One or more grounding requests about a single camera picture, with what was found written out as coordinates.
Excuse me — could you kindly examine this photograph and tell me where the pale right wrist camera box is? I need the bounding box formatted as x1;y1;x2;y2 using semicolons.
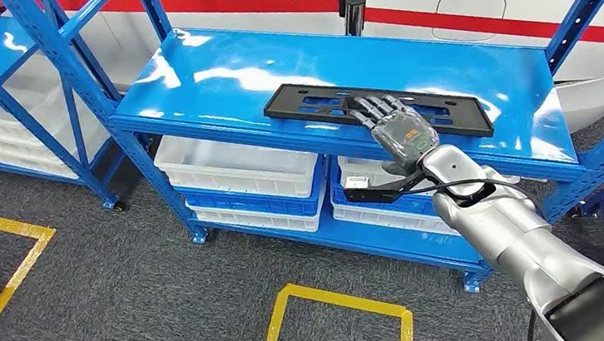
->
344;174;372;191

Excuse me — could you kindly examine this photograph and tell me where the white plastic bin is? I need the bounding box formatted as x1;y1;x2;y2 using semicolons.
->
0;44;111;139
0;102;107;166
331;192;461;248
0;120;99;187
336;148;426;192
185;183;332;245
151;121;323;213

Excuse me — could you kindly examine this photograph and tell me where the black stanchion post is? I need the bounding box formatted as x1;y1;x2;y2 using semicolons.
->
338;0;370;38

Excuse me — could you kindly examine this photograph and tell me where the black right wrist camera bracket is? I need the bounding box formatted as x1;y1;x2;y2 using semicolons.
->
342;170;433;209

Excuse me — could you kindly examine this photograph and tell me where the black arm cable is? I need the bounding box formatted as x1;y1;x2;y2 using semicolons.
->
391;170;560;341

